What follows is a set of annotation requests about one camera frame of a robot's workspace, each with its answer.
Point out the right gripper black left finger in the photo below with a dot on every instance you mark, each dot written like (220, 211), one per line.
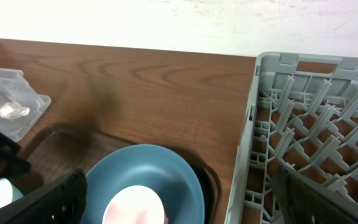
(61, 201)

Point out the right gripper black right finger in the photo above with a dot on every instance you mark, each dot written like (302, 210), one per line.
(302, 200)

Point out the white napkin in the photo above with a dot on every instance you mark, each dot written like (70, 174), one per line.
(13, 110)

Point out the pink white cup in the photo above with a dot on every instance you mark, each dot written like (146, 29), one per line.
(136, 204)

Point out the grey dishwasher rack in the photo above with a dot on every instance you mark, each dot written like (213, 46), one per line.
(302, 112)

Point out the brown serving tray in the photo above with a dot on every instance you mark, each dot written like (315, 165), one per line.
(60, 148)

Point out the clear plastic bin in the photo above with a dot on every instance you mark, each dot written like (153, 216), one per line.
(13, 82)

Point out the dark blue plate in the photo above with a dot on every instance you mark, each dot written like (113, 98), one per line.
(155, 167)

